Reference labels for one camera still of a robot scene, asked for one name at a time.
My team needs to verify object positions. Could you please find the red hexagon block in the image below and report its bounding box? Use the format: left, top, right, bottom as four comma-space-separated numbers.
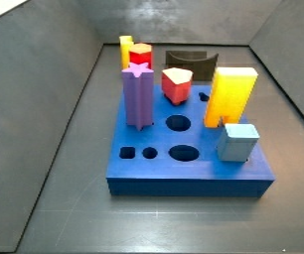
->
129, 43, 152, 67

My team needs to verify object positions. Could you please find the purple star block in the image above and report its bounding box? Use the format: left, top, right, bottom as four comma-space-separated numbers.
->
121, 63, 153, 131

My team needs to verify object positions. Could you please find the blue shape sorter board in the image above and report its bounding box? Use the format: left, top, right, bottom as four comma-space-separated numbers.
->
105, 85, 274, 197

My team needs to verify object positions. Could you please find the black curved stand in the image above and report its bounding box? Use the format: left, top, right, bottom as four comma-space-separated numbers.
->
165, 51, 219, 81

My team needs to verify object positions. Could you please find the yellow bridge block on board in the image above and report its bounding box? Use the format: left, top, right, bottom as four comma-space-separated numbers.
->
204, 67, 257, 128

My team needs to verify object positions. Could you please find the yellow arch block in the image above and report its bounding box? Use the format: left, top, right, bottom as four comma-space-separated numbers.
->
118, 36, 133, 68

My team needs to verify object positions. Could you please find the light blue square block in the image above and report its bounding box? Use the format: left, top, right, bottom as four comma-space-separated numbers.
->
217, 123, 259, 162

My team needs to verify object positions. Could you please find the red pentagon block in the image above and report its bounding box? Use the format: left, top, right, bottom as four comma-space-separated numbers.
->
161, 67, 193, 105

